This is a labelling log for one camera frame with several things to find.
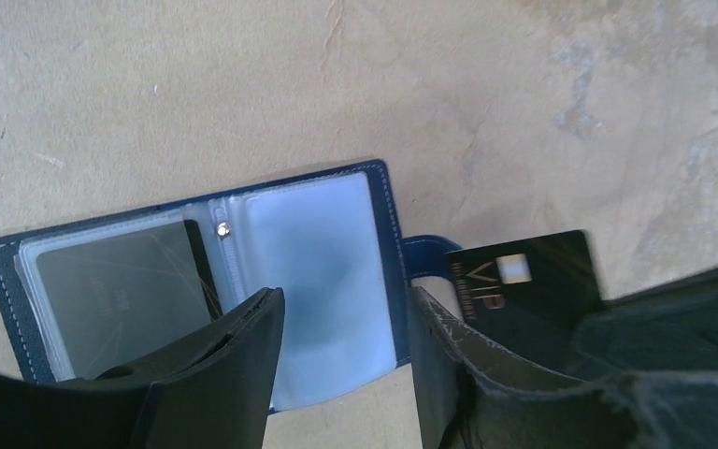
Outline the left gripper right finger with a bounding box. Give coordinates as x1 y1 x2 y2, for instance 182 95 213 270
407 287 718 448

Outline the black card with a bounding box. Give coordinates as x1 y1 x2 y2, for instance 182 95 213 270
445 230 606 380
27 220 223 381

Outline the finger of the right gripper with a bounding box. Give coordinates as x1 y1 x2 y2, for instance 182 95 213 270
569 267 718 379

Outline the blue leather card holder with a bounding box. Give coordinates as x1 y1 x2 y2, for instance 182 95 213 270
0 159 457 412

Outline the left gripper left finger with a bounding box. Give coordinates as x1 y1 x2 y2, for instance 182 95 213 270
0 288 285 448

